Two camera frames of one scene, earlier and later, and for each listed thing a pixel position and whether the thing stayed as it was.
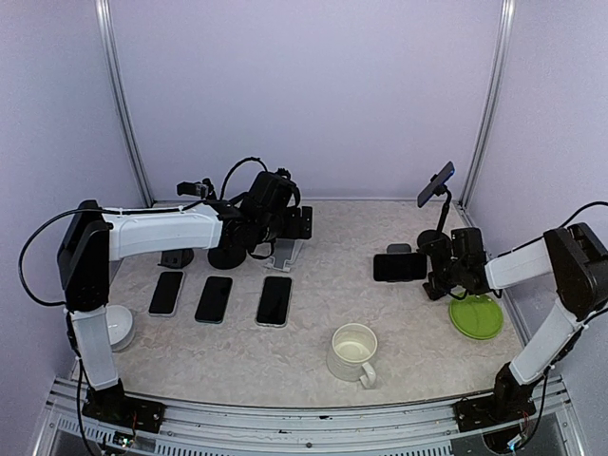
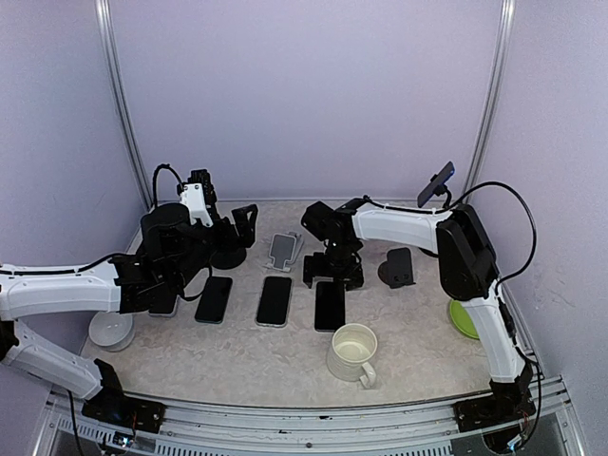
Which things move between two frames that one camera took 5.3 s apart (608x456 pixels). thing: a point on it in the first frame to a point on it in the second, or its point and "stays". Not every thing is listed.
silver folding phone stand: (286, 252) stays
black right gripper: (437, 289) to (352, 276)
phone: (166, 294) stays
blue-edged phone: (435, 183) stays
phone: (214, 300) stays
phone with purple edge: (400, 266) to (329, 304)
